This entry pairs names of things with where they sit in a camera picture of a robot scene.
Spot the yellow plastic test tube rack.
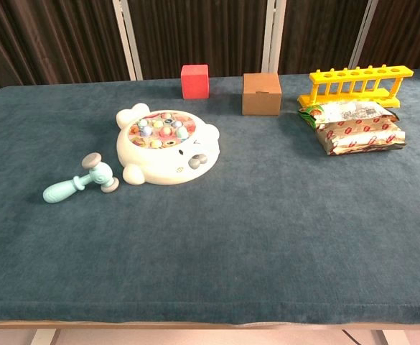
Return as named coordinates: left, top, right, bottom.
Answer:
left=297, top=65, right=414, bottom=108

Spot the green and white snack packet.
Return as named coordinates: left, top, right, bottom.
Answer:
left=297, top=100, right=400, bottom=130

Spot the dark brown pleated curtain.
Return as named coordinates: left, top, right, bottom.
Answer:
left=0, top=0, right=420, bottom=95

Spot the white bear whack-a-mole toy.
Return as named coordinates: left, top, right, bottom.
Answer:
left=115, top=103, right=220, bottom=186

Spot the white table leg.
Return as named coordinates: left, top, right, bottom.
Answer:
left=377, top=328, right=401, bottom=345
left=29, top=328, right=62, bottom=345

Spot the white metal frame post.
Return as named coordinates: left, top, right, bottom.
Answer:
left=261, top=0, right=288, bottom=75
left=111, top=0, right=144, bottom=81
left=348, top=0, right=380, bottom=70

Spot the small brown cardboard box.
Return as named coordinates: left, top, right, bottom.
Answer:
left=241, top=73, right=282, bottom=116

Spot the mint green toy hammer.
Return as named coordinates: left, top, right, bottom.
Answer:
left=42, top=152, right=120, bottom=205

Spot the blue velvet table cloth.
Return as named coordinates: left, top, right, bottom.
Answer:
left=0, top=70, right=420, bottom=324

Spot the red foam cube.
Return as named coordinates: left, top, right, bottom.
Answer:
left=180, top=64, right=210, bottom=100

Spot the red patterned snack packet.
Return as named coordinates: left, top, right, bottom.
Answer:
left=315, top=116, right=407, bottom=156

